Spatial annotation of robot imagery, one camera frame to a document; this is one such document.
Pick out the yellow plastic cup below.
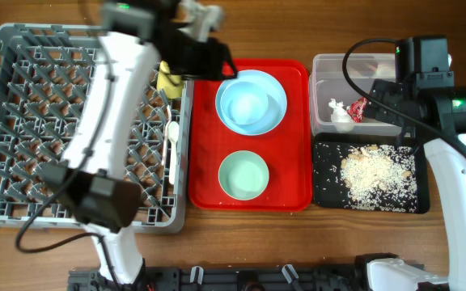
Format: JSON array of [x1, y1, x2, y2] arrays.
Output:
[[156, 61, 184, 99]]

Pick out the red snack wrapper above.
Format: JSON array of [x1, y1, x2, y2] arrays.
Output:
[[346, 97, 368, 123]]

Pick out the white plastic spoon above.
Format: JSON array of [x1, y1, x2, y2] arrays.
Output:
[[167, 121, 180, 185]]

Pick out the light blue bowl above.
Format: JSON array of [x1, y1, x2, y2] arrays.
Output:
[[218, 82, 269, 125]]

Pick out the white tissue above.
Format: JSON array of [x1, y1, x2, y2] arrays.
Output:
[[328, 99, 355, 133]]

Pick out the green bowl with food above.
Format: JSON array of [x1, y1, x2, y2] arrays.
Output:
[[218, 150, 269, 201]]

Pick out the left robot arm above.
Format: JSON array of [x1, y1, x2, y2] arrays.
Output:
[[39, 1, 233, 290]]

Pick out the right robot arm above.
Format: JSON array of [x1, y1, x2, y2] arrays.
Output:
[[357, 36, 466, 290]]

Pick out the grey dishwasher rack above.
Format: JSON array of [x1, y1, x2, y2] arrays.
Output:
[[0, 23, 194, 233]]

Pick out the light blue plate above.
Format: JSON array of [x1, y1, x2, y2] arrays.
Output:
[[215, 70, 287, 136]]

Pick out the clear plastic bin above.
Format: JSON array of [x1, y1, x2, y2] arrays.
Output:
[[309, 53, 400, 136]]

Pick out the red plastic tray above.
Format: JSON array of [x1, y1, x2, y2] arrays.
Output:
[[187, 59, 313, 212]]

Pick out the black plastic tray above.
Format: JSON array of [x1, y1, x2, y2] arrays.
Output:
[[312, 133, 430, 214]]

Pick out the spilled rice and peanuts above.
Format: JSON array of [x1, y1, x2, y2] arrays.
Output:
[[341, 145, 412, 201]]

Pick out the black aluminium base frame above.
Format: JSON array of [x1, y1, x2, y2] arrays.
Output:
[[67, 264, 363, 291]]

